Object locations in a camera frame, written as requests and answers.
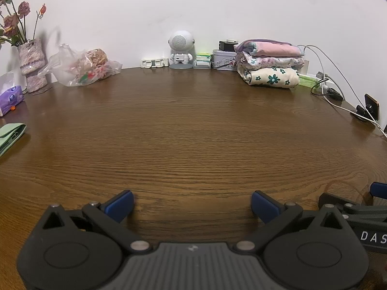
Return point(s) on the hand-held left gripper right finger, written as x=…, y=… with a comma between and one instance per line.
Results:
x=262, y=207

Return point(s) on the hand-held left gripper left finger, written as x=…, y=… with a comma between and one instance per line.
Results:
x=122, y=206

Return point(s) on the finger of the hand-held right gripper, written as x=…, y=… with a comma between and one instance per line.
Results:
x=338, y=201
x=380, y=187

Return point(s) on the cream teal flower garment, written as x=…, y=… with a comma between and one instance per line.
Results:
x=272, y=78

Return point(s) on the black phone stand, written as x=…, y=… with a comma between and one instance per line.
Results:
x=372, y=105

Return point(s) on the black plug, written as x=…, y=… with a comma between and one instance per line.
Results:
x=334, y=93

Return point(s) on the white power strip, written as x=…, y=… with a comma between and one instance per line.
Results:
x=324, y=87

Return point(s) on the green packet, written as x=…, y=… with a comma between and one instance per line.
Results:
x=307, y=81

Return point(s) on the green folded pouch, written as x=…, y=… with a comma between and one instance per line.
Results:
x=9, y=136

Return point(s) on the white charger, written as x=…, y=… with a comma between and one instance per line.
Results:
x=304, y=66

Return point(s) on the clear plastic bag of snacks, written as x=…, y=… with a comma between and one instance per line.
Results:
x=87, y=66

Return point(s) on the lilac floral garment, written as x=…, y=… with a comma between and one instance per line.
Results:
x=266, y=62

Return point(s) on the white plastic holder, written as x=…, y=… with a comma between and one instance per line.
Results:
x=148, y=63

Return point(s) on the grey tin box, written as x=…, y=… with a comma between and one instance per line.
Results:
x=222, y=59

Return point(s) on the small green white box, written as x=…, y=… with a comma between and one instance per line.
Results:
x=203, y=57
x=202, y=65

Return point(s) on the purple tissue pack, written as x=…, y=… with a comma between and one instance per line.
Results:
x=10, y=99

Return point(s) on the pink garment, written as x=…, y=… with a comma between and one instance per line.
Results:
x=272, y=48

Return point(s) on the small black box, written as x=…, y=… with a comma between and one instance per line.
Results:
x=225, y=46

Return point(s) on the white robot speaker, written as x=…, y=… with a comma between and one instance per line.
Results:
x=180, y=40

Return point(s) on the knitted lilac vase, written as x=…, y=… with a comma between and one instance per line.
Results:
x=31, y=54

